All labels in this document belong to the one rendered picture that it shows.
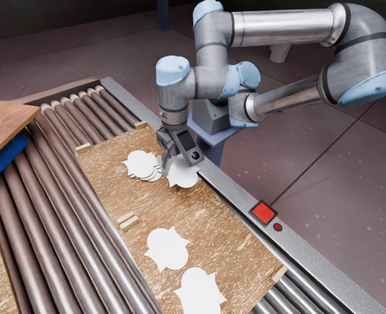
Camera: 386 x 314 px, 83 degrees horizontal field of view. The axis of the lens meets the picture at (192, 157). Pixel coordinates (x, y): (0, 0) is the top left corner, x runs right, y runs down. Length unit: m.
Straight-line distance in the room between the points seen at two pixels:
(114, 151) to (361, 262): 1.85
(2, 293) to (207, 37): 0.84
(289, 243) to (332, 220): 1.37
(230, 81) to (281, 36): 0.18
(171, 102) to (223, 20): 0.22
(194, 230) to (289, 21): 0.63
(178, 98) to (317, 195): 1.90
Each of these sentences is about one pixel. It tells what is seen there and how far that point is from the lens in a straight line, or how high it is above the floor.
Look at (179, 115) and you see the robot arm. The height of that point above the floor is 1.29.
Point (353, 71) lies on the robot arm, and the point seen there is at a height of 1.39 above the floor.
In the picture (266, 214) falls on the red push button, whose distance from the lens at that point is 0.85.
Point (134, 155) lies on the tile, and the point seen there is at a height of 0.96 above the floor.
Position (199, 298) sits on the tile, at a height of 0.94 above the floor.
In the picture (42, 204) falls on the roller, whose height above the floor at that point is 0.92.
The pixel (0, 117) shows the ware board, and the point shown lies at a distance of 1.20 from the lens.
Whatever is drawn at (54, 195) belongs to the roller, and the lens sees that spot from 0.96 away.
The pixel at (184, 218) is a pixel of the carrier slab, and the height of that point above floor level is 0.94.
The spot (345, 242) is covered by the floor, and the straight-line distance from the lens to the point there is 2.14.
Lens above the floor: 1.63
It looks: 48 degrees down
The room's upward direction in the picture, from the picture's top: 4 degrees clockwise
